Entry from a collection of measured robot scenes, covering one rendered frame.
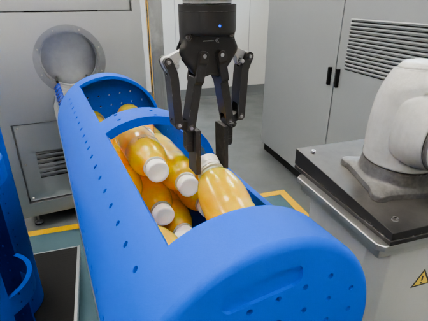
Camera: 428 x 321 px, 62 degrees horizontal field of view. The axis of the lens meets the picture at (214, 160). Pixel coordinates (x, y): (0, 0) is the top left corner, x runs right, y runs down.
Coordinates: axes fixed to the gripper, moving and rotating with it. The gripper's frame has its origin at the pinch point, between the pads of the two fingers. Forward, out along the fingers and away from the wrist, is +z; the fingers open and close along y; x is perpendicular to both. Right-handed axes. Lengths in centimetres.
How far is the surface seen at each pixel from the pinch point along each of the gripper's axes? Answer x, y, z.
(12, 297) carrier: -51, 41, 60
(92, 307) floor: -101, 21, 123
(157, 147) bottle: -12.1, 4.6, 3.6
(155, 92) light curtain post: -116, -25, 20
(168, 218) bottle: -7.8, 4.7, 16.2
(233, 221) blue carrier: 20.7, 6.7, -1.7
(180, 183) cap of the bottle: -8.1, 1.9, 9.5
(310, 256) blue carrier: 25.6, 1.2, 0.8
